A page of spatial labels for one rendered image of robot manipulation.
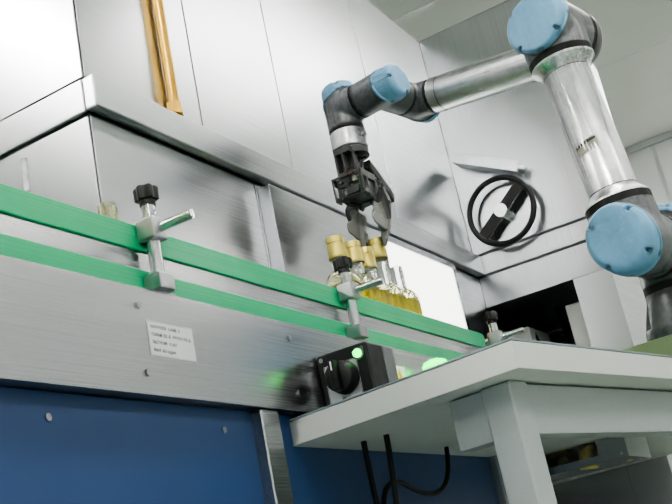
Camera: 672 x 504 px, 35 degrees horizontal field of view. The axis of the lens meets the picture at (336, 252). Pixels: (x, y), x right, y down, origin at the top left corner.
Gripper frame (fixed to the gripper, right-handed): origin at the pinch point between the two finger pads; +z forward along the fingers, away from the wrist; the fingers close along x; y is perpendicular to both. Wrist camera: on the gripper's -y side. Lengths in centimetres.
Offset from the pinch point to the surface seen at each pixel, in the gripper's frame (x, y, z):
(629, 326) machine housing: 22, -99, 12
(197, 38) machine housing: -15, 29, -43
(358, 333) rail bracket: 16, 48, 30
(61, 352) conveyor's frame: 15, 110, 39
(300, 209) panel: -12.0, 6.7, -10.5
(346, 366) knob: 21, 64, 38
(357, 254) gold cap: 1.5, 12.8, 5.3
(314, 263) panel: -12.0, 5.4, 1.1
